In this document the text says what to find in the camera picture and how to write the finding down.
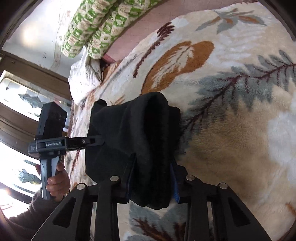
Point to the wooden stained-glass door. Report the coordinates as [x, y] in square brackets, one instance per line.
[25, 88]

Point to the leaf-patterned plush blanket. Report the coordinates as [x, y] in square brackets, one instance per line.
[231, 72]

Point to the green checkered folded quilt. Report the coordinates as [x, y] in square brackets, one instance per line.
[97, 24]

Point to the pink bed sheet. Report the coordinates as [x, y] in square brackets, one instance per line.
[151, 21]

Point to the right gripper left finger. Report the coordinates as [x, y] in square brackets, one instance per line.
[71, 220]

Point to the black pants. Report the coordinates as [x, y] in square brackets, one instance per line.
[144, 131]

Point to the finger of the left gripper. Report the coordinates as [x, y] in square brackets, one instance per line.
[79, 143]

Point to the dark left sleeve forearm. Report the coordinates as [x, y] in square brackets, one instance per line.
[25, 225]

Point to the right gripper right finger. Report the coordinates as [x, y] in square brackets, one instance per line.
[218, 204]

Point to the person's left hand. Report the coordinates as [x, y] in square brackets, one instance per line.
[58, 185]

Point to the white pillow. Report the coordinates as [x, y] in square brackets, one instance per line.
[85, 75]

